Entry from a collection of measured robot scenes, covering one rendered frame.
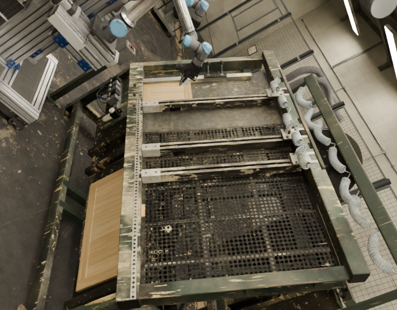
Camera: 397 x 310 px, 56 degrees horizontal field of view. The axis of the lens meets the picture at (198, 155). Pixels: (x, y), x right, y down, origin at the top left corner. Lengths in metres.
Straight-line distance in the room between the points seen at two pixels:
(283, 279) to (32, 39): 2.35
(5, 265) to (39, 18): 1.67
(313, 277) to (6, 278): 1.83
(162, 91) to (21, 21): 1.15
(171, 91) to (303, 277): 1.85
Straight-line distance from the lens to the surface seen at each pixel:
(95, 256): 2.70
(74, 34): 2.63
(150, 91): 3.22
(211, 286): 2.05
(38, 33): 3.04
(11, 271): 2.74
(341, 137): 3.28
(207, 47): 2.54
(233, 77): 3.35
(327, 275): 2.18
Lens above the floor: 2.05
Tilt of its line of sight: 18 degrees down
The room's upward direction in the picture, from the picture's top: 64 degrees clockwise
